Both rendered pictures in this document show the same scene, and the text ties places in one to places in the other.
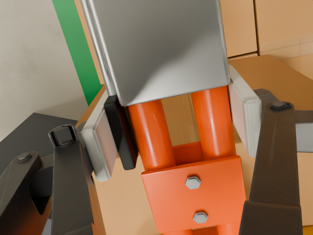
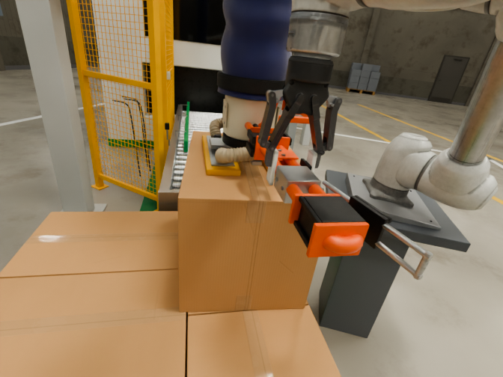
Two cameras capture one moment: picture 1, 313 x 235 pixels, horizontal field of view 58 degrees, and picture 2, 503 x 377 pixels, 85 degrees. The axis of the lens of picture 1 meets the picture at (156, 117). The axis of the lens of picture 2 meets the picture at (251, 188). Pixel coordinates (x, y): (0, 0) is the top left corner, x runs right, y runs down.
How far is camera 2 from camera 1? 0.45 m
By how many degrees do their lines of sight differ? 40
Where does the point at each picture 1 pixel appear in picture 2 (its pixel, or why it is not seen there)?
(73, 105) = (331, 341)
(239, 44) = (201, 321)
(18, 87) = (385, 363)
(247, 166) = (241, 193)
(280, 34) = (168, 325)
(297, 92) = (195, 241)
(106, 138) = (310, 158)
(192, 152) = not seen: hidden behind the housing
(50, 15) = not seen: outside the picture
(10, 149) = (374, 289)
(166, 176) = (291, 156)
